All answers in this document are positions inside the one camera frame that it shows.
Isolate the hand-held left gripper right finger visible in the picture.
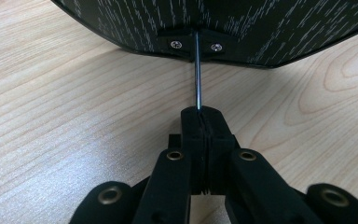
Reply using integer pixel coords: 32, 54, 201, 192
203, 106, 324, 224

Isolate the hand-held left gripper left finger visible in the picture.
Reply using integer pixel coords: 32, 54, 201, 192
132, 105, 207, 224

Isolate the black cap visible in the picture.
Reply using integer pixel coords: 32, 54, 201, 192
50, 0, 358, 111

